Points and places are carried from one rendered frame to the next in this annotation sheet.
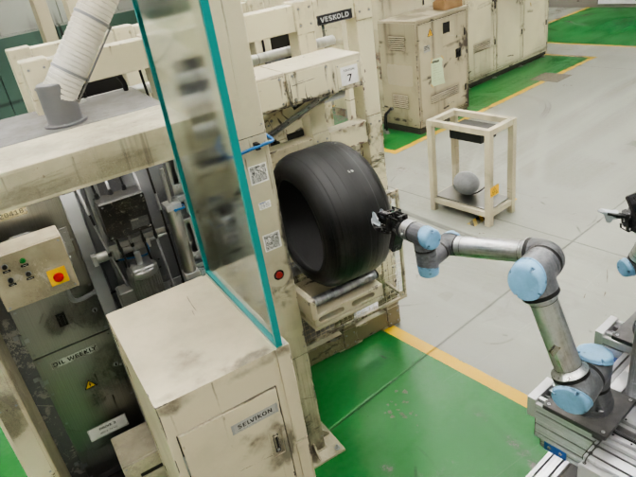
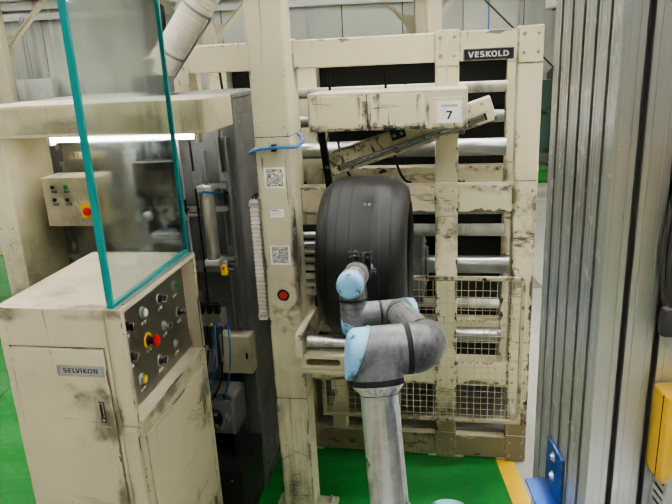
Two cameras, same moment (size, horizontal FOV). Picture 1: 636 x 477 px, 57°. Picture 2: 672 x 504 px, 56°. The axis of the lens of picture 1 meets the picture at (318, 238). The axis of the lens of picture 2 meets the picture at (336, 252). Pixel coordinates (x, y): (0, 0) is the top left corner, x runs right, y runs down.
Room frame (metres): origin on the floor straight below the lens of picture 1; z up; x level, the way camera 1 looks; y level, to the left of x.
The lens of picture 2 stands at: (0.40, -1.37, 1.91)
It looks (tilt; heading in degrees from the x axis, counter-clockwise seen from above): 17 degrees down; 38
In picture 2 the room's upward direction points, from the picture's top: 3 degrees counter-clockwise
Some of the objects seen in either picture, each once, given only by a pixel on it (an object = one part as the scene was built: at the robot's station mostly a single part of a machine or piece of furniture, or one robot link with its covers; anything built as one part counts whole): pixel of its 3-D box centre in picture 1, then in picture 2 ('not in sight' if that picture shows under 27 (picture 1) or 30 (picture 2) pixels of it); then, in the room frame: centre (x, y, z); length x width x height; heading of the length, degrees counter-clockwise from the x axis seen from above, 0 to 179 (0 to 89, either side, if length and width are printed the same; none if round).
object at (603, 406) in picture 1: (591, 391); not in sight; (1.46, -0.84, 0.77); 0.15 x 0.15 x 0.10
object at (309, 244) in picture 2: not in sight; (316, 260); (2.50, 0.36, 1.05); 0.20 x 0.15 x 0.30; 117
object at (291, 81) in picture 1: (289, 82); (389, 108); (2.58, 0.01, 1.71); 0.61 x 0.25 x 0.15; 117
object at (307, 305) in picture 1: (291, 291); (310, 325); (2.18, 0.15, 0.90); 0.40 x 0.03 x 0.10; 27
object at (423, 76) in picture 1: (426, 69); not in sight; (6.87, -1.56, 0.62); 0.91 x 0.58 x 1.25; 126
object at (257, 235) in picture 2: not in sight; (261, 259); (2.06, 0.27, 1.19); 0.05 x 0.04 x 0.48; 27
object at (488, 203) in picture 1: (470, 166); not in sight; (4.38, -1.32, 0.40); 0.60 x 0.35 x 0.80; 36
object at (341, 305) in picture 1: (344, 301); (350, 358); (2.13, -0.07, 0.84); 0.36 x 0.09 x 0.06; 117
